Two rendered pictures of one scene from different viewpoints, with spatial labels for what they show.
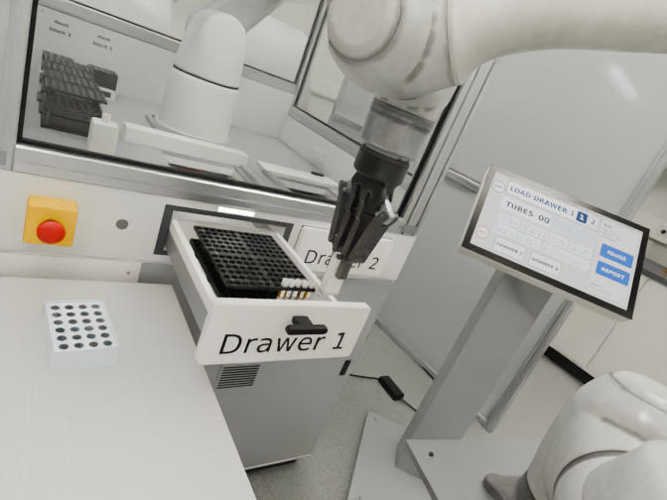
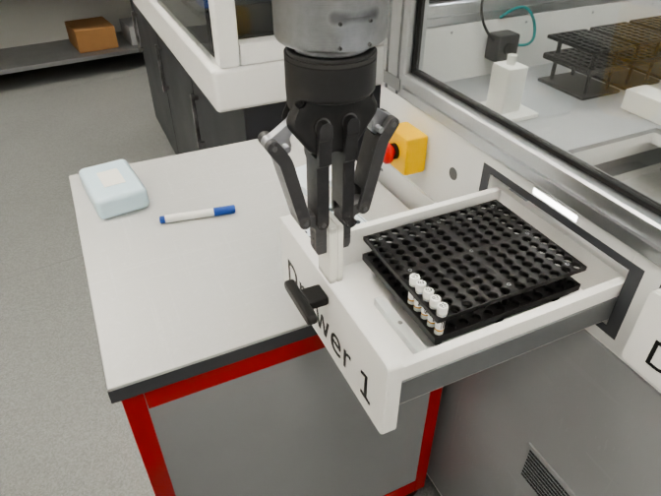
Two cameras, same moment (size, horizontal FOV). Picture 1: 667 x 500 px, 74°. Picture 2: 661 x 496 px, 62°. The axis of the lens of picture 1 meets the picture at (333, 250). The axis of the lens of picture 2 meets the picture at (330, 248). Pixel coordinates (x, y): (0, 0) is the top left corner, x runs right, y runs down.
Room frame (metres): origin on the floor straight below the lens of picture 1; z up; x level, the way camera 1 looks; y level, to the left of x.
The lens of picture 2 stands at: (0.74, -0.45, 1.33)
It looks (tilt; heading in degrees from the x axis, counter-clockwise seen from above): 37 degrees down; 104
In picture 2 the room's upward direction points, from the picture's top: straight up
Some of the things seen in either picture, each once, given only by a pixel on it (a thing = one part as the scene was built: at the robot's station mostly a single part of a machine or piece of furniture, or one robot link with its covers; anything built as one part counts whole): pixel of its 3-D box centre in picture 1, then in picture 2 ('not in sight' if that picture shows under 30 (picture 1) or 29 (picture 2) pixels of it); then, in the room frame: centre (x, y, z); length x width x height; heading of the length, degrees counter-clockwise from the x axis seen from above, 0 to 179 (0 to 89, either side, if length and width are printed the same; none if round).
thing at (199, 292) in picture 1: (245, 270); (472, 271); (0.79, 0.15, 0.86); 0.40 x 0.26 x 0.06; 39
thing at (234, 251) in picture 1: (247, 270); (467, 270); (0.79, 0.14, 0.87); 0.22 x 0.18 x 0.06; 39
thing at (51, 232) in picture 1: (51, 230); (389, 152); (0.64, 0.44, 0.88); 0.04 x 0.03 x 0.04; 129
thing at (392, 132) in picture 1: (394, 132); (330, 6); (0.64, -0.02, 1.22); 0.09 x 0.09 x 0.06
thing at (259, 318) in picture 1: (290, 330); (330, 311); (0.63, 0.02, 0.87); 0.29 x 0.02 x 0.11; 129
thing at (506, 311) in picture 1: (469, 379); not in sight; (1.37, -0.61, 0.51); 0.50 x 0.45 x 1.02; 175
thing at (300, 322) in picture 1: (304, 324); (310, 298); (0.61, 0.00, 0.91); 0.07 x 0.04 x 0.01; 129
